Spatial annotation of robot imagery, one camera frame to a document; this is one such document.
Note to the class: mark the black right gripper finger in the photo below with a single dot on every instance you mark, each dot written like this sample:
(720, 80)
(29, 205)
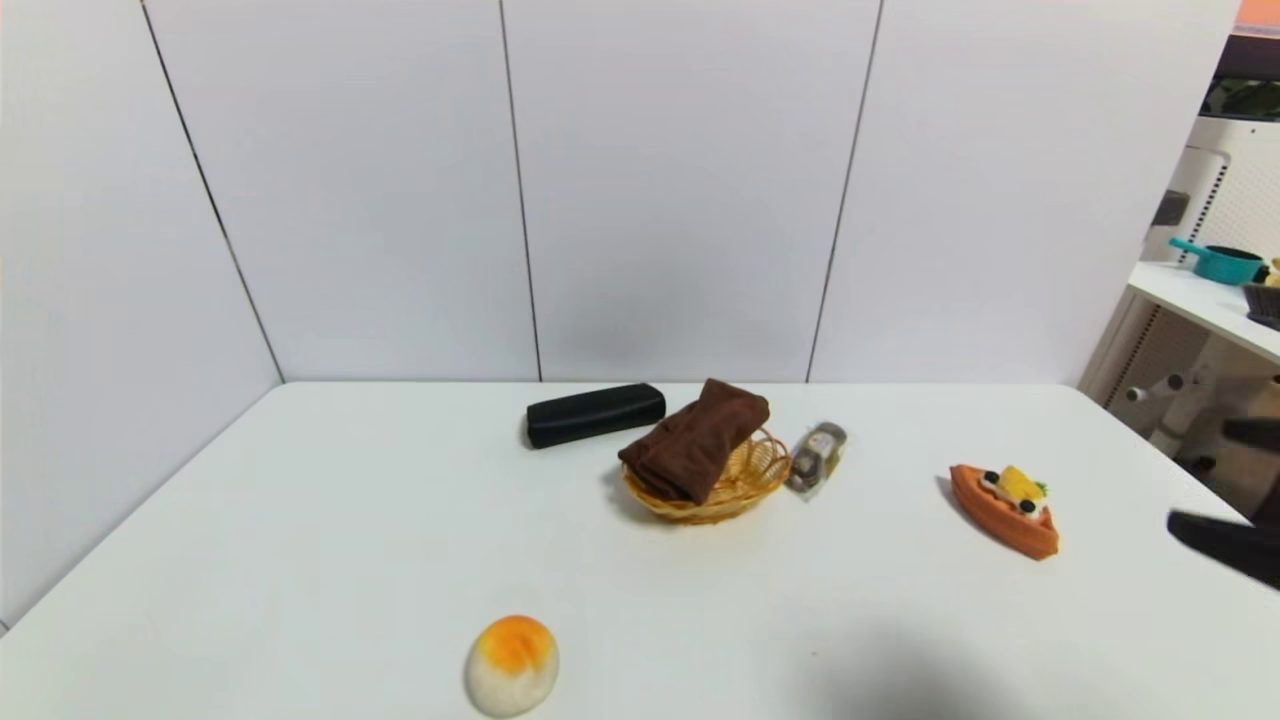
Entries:
(1255, 434)
(1235, 548)

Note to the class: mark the brown towel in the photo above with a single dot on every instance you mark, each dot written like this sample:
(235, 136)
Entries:
(700, 440)

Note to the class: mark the dark woven basket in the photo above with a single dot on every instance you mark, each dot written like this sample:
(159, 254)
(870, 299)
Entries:
(1266, 305)

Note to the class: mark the yellow item in dark basket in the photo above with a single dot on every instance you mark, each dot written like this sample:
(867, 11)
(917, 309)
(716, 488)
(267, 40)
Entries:
(1273, 273)

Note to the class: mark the yellow wicker basket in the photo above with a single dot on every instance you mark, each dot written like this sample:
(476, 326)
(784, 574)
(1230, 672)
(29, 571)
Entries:
(748, 480)

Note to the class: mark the white side table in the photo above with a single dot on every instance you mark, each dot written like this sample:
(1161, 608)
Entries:
(1190, 290)

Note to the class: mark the orange boat-shaped toy cake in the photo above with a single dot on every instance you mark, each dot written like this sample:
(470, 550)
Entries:
(1000, 527)

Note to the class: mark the dark grey small box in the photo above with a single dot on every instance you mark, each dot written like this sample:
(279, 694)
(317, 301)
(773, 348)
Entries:
(1169, 208)

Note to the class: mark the white pegboard panel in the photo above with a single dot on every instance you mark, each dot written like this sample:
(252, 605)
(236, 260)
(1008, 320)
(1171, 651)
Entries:
(1240, 190)

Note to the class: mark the clear wrapped chocolate pack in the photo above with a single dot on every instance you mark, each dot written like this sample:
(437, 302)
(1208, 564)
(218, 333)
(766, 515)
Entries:
(815, 458)

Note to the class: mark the black rectangular case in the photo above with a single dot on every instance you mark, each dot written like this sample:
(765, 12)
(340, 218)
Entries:
(595, 415)

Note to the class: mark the orange and white bun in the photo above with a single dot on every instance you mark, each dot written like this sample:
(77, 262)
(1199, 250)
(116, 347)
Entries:
(512, 668)

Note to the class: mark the white stand frame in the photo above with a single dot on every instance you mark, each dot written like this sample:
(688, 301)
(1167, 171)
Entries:
(1200, 395)

